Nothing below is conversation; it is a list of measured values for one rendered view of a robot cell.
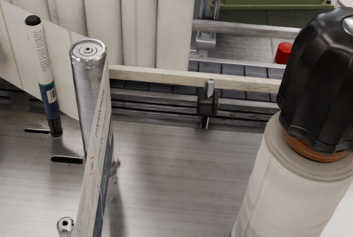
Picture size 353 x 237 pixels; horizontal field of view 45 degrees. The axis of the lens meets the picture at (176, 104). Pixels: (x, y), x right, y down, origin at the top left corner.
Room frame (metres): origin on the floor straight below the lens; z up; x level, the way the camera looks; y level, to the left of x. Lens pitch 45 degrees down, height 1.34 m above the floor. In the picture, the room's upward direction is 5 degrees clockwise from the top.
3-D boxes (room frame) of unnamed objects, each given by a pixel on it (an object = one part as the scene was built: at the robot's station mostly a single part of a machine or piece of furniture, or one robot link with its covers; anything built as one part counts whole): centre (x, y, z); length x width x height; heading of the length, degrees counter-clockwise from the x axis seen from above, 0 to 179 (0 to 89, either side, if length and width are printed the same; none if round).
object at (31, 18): (0.38, 0.16, 0.97); 0.02 x 0.02 x 0.19
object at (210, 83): (0.44, -0.05, 0.89); 0.03 x 0.03 x 0.12; 89
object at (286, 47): (0.65, -0.20, 0.85); 0.03 x 0.03 x 0.03
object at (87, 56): (0.34, 0.09, 0.97); 0.05 x 0.05 x 0.19
